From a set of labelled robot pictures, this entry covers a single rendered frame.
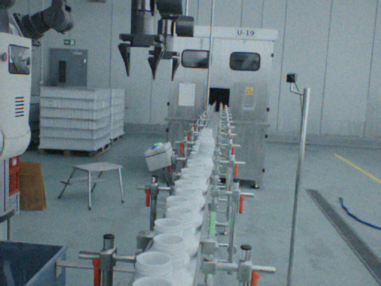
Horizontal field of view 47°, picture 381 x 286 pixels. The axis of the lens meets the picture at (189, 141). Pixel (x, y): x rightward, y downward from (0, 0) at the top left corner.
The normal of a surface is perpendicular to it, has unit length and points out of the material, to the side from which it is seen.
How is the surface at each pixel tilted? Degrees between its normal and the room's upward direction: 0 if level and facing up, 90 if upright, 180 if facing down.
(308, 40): 90
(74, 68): 90
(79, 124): 90
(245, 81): 90
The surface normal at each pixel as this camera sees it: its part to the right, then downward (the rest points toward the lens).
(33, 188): -0.06, 0.30
